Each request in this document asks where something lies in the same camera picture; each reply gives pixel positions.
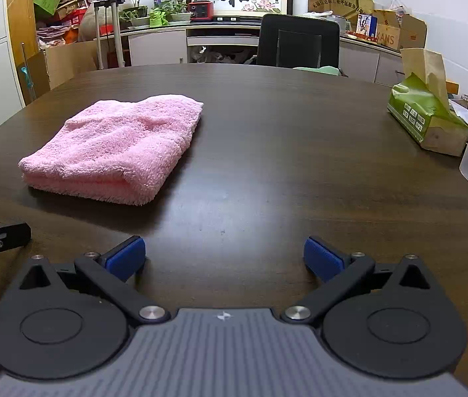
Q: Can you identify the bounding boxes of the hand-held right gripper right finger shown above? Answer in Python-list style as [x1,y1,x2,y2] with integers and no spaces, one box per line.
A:
[280,237,432,327]

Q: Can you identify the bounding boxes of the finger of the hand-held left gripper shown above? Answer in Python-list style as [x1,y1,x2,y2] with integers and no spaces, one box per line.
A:
[0,222,32,281]

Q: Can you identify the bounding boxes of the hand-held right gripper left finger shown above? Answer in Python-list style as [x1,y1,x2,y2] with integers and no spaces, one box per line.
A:
[18,236,172,327]

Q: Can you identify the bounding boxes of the pink towel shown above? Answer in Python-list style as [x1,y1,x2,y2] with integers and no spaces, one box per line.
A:
[18,94,205,206]

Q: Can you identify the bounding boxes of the large plain cardboard box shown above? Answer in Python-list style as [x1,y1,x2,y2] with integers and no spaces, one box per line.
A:
[23,40,101,102]

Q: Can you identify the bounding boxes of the green tissue pack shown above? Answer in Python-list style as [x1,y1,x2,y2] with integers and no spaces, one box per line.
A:
[387,47,468,158]

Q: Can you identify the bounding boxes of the mint green cloth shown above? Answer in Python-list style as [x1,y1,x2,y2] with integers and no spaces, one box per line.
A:
[293,65,342,77]

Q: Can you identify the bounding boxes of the wooden shelf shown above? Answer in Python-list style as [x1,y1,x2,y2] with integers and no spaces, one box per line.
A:
[6,0,86,56]

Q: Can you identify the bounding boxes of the pile of boxes and cloths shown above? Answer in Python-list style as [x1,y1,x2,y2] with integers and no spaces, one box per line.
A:
[35,0,94,48]

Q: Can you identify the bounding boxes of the white counter desk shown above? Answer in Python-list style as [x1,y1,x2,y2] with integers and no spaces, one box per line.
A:
[97,22,408,87]

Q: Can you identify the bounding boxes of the beige fuzzy cushion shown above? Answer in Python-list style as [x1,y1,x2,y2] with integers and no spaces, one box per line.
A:
[77,6,106,42]

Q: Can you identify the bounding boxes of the black office chair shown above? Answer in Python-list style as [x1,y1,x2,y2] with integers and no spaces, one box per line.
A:
[256,13,341,69]

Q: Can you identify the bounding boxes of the pale crumpled bundle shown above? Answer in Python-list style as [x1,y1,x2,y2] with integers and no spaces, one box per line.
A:
[190,45,259,65]

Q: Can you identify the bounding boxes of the small illustrated box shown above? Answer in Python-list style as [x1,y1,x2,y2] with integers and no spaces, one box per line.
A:
[356,14,378,38]

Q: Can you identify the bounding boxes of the small potted plant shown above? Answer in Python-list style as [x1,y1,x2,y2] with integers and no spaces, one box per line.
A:
[119,6,150,29]
[161,0,193,23]

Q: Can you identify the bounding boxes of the cardboard box with red print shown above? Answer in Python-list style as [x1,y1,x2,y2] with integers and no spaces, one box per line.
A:
[372,8,428,50]

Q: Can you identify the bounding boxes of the cardboard boxes on counter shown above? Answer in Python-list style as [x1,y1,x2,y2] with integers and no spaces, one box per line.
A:
[307,0,375,21]

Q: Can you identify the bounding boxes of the white plastic bag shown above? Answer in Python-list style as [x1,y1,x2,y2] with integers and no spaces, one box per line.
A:
[389,0,412,17]

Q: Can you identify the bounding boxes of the teal handled broom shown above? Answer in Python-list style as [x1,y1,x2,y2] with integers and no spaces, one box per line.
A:
[19,43,36,106]

